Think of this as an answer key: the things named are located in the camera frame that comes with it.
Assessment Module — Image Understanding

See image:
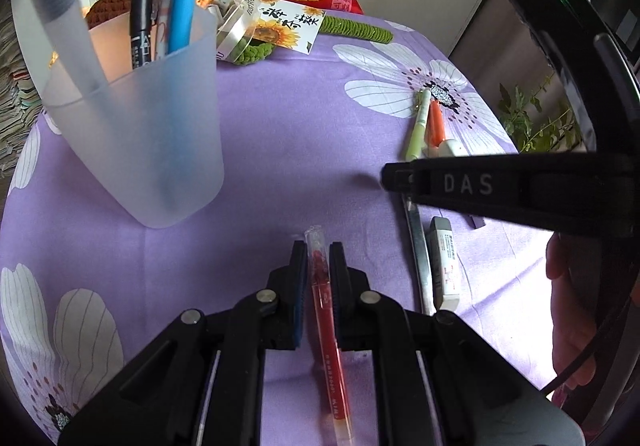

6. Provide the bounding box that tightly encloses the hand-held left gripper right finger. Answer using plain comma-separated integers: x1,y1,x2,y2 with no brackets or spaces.
327,241,586,446

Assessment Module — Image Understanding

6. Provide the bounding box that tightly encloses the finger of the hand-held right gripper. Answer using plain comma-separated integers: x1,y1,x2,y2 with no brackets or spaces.
381,159,418,201

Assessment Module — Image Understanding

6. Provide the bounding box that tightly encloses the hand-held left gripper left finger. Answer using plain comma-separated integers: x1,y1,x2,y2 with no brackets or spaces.
57,240,309,446

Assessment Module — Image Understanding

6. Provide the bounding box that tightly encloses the red gel pen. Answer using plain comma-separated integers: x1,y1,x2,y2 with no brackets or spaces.
305,225,359,446

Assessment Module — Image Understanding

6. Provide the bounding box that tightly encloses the light green pen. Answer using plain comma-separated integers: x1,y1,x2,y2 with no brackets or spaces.
404,87,432,162

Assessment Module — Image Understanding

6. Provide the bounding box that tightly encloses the orange pen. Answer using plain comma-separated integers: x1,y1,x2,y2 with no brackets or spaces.
429,99,447,150

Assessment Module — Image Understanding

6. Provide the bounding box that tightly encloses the clear ruler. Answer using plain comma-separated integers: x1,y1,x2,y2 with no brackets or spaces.
402,196,437,317

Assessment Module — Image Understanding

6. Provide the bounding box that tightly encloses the white eraser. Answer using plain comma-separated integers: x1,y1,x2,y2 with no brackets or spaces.
429,216,461,312

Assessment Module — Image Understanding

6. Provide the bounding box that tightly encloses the translucent plastic cup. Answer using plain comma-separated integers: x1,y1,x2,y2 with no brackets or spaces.
11,0,226,230

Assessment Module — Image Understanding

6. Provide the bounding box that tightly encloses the black marker pen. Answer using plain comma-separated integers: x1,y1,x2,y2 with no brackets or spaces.
130,0,162,72

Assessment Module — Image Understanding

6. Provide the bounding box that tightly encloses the frosted grey pen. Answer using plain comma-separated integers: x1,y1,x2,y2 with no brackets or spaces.
27,0,109,93

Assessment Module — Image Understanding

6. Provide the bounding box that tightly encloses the person's right hand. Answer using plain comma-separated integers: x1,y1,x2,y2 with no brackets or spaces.
545,231,608,389

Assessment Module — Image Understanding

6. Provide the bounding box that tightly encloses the green potted plant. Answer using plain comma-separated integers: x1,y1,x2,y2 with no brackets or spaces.
497,71,596,157

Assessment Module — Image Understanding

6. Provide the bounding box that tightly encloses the purple floral tablecloth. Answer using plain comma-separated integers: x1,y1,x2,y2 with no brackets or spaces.
0,11,571,446

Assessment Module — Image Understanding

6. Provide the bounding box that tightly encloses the pink grey curtain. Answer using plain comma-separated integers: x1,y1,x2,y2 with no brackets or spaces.
447,0,556,92

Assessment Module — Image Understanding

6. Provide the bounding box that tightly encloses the sunflower gift card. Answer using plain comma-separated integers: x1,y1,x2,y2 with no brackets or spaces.
245,0,327,53

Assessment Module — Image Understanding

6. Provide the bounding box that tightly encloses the clear ribbon bow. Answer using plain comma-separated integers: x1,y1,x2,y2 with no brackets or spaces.
202,0,268,62

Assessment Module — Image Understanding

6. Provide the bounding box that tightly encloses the crochet sunflower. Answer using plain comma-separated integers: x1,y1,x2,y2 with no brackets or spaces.
82,0,221,32

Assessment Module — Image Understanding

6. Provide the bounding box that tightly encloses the pile of books on floor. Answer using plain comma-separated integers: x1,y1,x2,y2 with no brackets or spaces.
0,1,46,177

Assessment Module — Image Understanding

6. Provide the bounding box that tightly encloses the black cable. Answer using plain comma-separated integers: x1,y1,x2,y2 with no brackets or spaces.
542,276,640,402

